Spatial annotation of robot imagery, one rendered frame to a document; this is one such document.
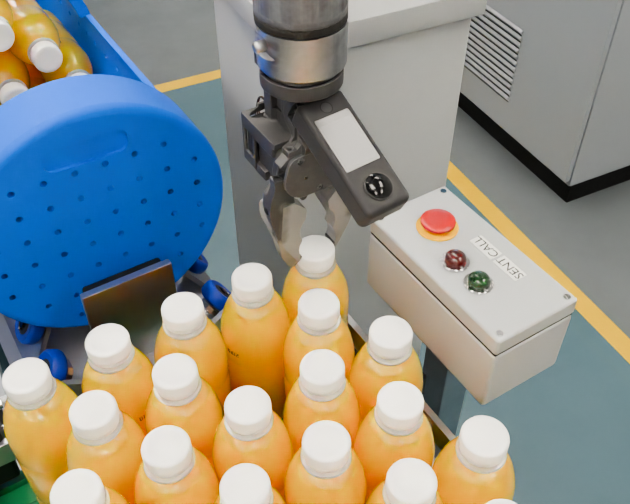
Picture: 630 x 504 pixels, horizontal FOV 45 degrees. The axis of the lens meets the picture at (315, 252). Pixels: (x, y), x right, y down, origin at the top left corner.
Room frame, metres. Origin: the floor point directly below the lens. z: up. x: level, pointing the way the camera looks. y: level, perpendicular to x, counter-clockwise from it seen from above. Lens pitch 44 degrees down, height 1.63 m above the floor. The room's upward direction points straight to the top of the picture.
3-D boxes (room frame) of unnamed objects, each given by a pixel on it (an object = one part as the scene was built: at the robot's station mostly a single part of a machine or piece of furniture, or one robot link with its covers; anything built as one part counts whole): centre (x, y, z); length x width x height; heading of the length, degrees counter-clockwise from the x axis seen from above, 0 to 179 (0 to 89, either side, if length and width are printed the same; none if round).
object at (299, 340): (0.48, 0.00, 0.99); 0.07 x 0.07 x 0.19
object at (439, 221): (0.59, -0.13, 1.11); 0.04 x 0.04 x 0.01
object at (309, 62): (0.56, 0.01, 1.32); 0.08 x 0.08 x 0.05
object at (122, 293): (0.56, 0.20, 0.99); 0.10 x 0.02 x 0.12; 122
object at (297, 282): (0.55, 0.00, 1.00); 0.07 x 0.07 x 0.19
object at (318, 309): (0.47, 0.00, 1.09); 0.04 x 0.04 x 0.02
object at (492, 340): (0.54, -0.15, 1.05); 0.20 x 0.10 x 0.10; 32
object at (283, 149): (0.57, 0.02, 1.24); 0.09 x 0.08 x 0.12; 32
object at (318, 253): (0.55, 0.00, 1.10); 0.04 x 0.04 x 0.02
